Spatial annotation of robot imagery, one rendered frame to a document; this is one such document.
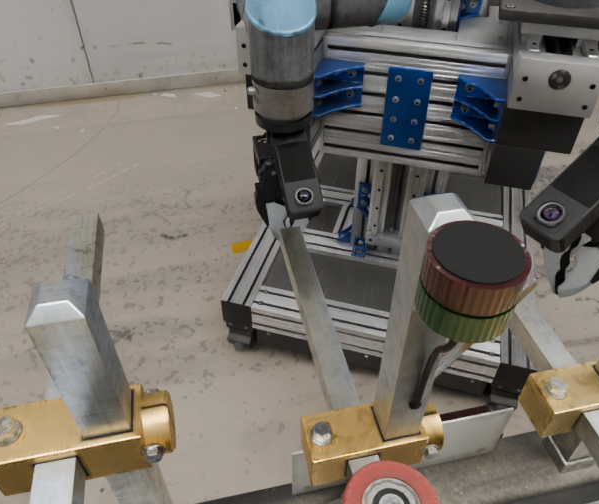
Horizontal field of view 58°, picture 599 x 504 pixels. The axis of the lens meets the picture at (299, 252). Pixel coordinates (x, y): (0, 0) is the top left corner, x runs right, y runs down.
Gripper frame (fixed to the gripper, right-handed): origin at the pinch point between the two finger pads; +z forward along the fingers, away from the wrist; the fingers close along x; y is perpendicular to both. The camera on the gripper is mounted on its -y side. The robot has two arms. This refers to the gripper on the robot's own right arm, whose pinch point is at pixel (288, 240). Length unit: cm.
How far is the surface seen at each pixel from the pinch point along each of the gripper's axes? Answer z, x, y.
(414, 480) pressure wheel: -8.0, -2.5, -40.9
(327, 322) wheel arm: -3.4, -0.9, -19.1
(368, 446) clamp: -4.4, -0.6, -35.4
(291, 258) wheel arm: -3.4, 1.0, -7.4
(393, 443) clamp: -4.4, -3.0, -35.6
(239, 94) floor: 83, -15, 217
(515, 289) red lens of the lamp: -31, -5, -41
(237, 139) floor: 83, -8, 170
